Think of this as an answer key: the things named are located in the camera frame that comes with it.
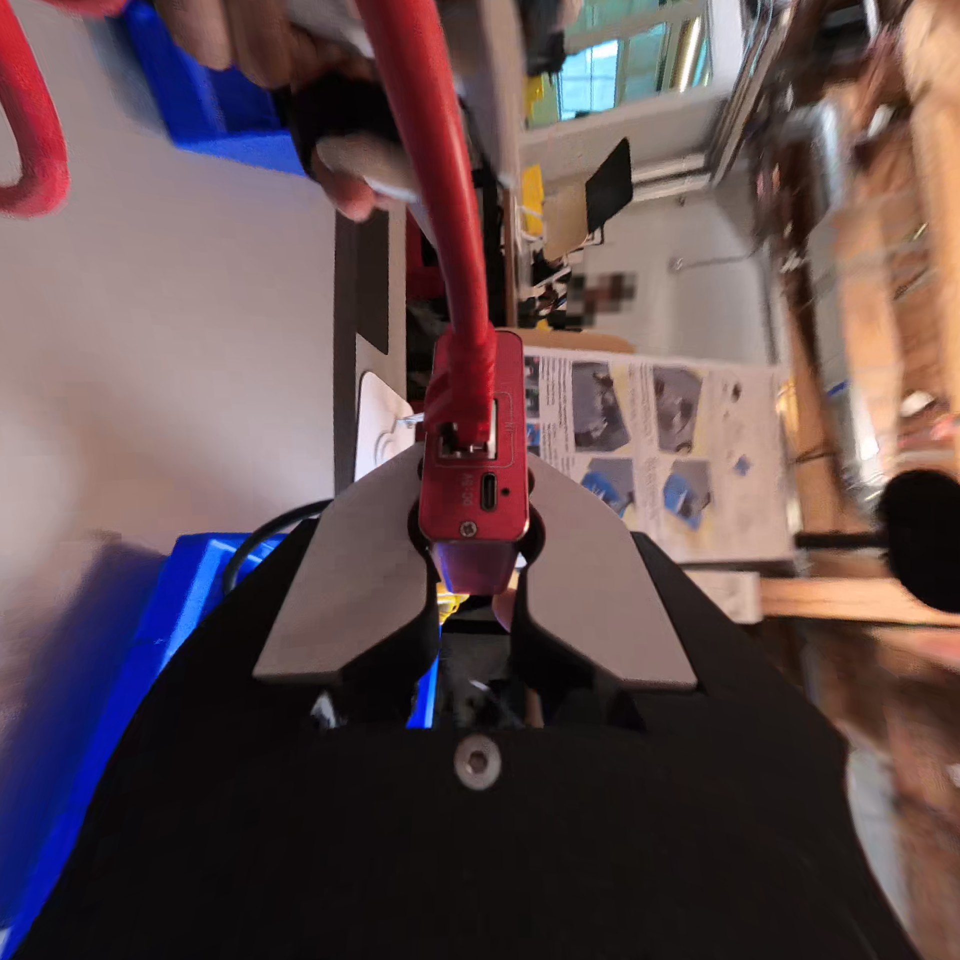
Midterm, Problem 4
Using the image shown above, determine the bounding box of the dark wooden display board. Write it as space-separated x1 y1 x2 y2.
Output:
543 138 635 261

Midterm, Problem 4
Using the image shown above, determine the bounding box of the dark round object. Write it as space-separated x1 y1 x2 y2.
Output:
795 471 960 612

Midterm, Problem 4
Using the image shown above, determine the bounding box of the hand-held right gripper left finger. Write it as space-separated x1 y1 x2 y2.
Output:
252 442 442 700

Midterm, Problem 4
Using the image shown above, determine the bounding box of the person's left hand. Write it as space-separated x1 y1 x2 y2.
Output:
153 0 380 224

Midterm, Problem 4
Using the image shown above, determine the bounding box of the wooden instruction board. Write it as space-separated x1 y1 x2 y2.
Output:
521 348 798 565

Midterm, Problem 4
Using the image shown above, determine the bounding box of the red metal ethernet adapter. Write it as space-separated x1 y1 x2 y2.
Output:
417 330 532 597

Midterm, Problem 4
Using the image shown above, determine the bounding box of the black ethernet cable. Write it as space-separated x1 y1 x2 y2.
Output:
225 498 333 594

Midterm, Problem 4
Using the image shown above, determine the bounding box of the red ethernet cable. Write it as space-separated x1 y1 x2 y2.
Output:
0 0 500 444

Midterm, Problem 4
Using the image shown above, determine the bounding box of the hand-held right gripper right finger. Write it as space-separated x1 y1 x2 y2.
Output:
512 450 700 697

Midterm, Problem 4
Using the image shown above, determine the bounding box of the white board stand base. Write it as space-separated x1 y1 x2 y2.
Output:
354 371 423 483

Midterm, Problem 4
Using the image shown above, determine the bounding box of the blue plastic bin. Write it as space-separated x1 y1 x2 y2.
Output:
0 532 444 946
123 0 309 177

